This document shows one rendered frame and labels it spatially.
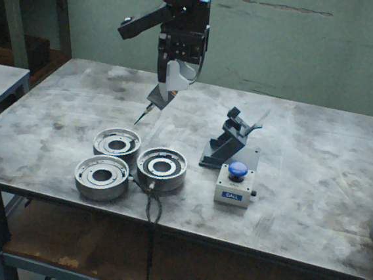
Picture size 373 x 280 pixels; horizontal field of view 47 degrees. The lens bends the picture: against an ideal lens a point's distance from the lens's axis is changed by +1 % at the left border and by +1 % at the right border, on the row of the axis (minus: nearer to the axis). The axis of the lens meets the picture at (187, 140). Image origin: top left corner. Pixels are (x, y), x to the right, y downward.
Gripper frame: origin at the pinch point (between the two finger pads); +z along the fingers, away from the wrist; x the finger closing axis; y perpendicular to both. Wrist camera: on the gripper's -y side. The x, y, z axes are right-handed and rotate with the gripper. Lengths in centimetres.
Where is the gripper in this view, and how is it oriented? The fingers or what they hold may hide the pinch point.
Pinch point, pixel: (165, 91)
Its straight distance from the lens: 88.0
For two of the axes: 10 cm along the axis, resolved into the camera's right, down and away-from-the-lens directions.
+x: 2.5, -5.3, 8.1
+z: -0.8, 8.2, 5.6
